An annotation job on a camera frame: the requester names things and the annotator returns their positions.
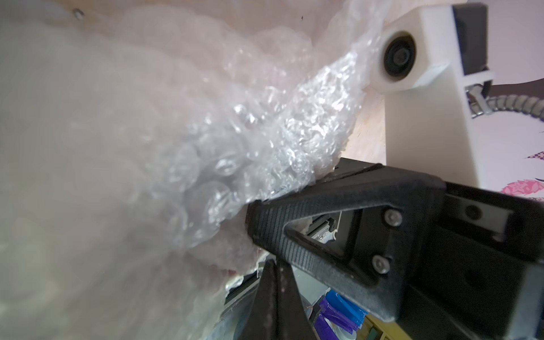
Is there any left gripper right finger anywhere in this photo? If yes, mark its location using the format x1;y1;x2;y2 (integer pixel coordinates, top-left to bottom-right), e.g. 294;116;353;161
246;164;446;321

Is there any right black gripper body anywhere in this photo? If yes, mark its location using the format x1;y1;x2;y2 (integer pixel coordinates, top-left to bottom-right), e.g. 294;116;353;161
399;184;543;339

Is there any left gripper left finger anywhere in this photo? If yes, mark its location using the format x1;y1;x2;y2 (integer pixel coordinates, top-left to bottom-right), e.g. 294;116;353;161
239;258;317;340

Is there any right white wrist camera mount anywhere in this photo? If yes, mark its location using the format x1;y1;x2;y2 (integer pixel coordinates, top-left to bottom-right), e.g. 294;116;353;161
371;3;494;188

